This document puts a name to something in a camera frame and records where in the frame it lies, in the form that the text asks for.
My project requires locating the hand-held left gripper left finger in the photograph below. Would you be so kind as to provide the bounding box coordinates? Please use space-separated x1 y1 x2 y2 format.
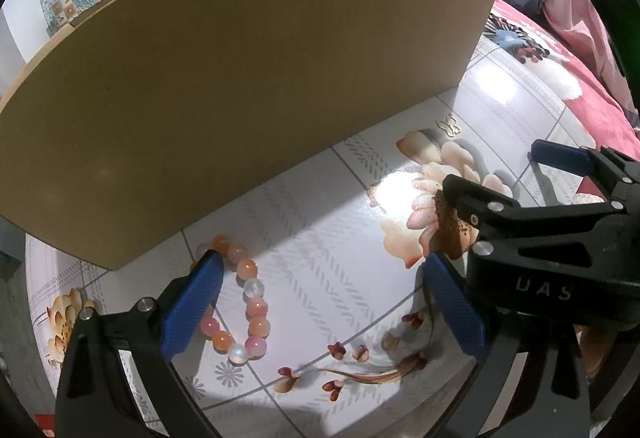
55 249 224 438

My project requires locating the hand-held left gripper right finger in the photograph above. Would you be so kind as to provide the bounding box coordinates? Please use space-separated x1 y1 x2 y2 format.
421 252 593 438

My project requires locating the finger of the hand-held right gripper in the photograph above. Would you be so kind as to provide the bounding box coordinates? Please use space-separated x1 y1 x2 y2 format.
442 174 631 263
530 139 636 201

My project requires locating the orange bead bracelet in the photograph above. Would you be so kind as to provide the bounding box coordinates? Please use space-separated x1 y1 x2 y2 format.
192 234 273 366

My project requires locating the cardboard box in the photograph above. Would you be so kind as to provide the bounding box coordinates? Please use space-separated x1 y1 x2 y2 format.
0 0 503 273

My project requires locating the person's right hand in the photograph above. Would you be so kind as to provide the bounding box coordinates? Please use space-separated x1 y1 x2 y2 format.
575 324 621 379

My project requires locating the red floral bedsheet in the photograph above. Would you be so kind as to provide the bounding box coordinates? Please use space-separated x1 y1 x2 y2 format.
482 0 640 199

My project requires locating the pink blanket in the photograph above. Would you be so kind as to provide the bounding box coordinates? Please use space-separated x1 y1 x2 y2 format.
542 0 640 129

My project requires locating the patchwork checked cloth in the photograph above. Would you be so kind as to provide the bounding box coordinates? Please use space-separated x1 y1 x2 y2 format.
50 0 81 26

